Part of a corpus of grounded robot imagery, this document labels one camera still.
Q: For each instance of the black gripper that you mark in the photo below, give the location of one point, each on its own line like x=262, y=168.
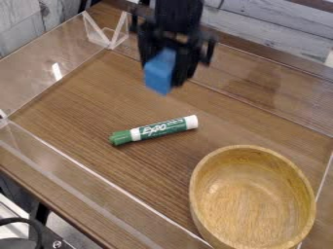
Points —
x=171, y=26

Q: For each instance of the blue rectangular block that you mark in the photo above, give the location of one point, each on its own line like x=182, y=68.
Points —
x=158, y=71

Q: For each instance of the brown wooden bowl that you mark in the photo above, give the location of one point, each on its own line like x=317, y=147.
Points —
x=252, y=200

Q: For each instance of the green Expo marker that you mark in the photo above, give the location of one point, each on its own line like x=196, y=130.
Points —
x=154, y=130

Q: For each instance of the clear acrylic enclosure wall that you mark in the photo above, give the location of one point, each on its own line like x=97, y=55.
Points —
x=69, y=93

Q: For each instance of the black metal table frame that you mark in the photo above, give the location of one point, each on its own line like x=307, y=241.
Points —
x=40, y=233

